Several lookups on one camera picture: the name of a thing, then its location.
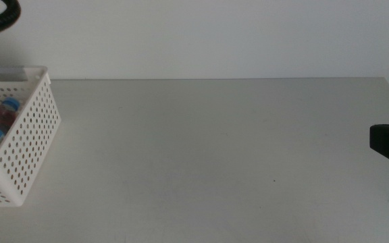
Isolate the white perforated plastic basket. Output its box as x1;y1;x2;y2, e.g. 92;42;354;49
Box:
0;65;62;207

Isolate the black braided camera cable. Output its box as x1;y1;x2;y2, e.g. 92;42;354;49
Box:
0;0;22;40

